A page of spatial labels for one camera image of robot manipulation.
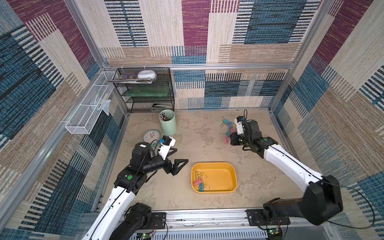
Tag yellow binder clip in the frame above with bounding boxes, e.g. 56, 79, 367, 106
193, 171, 206, 180

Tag pink binder clip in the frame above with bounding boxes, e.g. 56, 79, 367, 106
193, 178, 203, 186

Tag yellow storage tray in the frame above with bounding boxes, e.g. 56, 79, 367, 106
191, 162, 238, 194

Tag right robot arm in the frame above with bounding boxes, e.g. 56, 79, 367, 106
230, 116, 344, 226

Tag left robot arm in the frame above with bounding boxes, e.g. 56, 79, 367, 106
83, 136, 189, 240

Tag green round clock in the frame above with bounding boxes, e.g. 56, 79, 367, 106
143, 130, 161, 148

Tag green pen cup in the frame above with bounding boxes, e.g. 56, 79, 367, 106
159, 109, 177, 136

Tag white oval device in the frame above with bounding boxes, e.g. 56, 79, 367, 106
138, 70, 157, 81

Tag magazines on shelf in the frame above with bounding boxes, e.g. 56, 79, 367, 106
109, 75, 157, 84

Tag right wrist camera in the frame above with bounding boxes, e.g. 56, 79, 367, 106
234, 116, 245, 135

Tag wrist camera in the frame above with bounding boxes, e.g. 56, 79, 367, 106
158, 136, 176, 161
234, 116, 245, 135

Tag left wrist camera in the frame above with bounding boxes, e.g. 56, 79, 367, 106
158, 136, 176, 161

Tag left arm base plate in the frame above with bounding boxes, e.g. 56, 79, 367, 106
123, 211, 167, 231

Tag black wire shelf rack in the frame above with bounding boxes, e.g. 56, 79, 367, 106
112, 68, 175, 114

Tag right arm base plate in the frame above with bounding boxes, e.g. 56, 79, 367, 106
246, 209, 291, 227

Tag white wire wall basket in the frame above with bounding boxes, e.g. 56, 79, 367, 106
65, 71, 115, 135

